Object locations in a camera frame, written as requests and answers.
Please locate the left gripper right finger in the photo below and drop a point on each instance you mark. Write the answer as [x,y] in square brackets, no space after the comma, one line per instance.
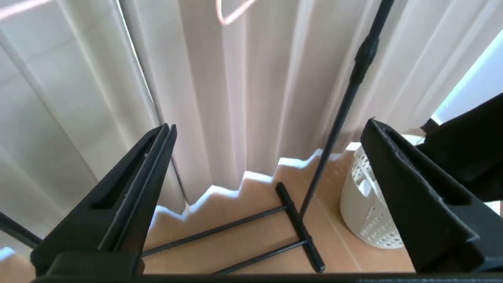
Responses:
[432,228]

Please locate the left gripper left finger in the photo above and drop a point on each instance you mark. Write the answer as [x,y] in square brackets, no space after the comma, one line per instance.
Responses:
[78,236]

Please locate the white laundry basket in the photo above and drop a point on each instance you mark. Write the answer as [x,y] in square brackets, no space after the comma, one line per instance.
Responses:
[365,224]

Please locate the black clothes rack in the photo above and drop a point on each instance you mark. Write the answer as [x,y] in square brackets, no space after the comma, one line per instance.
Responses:
[365,51]

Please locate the beige curtain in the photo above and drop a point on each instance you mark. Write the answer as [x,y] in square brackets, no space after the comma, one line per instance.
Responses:
[255,98]

